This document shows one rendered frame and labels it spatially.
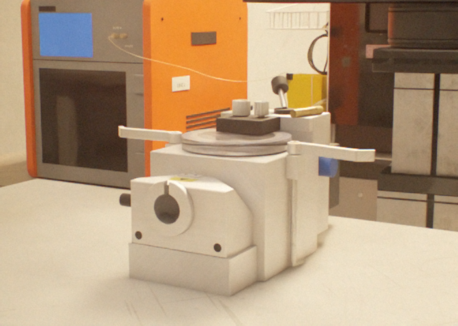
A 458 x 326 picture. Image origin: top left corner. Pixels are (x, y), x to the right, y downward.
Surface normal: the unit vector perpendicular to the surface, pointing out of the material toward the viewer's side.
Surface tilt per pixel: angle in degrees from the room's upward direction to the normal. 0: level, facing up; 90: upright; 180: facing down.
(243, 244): 90
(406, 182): 90
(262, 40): 90
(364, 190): 90
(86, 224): 0
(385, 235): 0
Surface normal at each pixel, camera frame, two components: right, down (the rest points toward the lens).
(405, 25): -0.85, 0.09
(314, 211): 0.87, 0.08
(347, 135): -0.50, 0.14
